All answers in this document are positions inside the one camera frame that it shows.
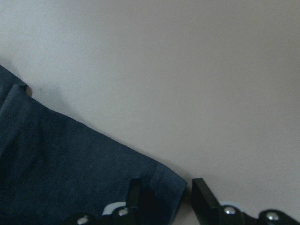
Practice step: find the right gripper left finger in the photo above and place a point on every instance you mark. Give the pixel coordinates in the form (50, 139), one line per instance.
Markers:
(133, 196)

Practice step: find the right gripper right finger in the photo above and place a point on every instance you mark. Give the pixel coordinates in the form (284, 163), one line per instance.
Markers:
(204, 203)

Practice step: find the black graphic t-shirt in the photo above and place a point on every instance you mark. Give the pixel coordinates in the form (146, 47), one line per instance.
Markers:
(52, 166)

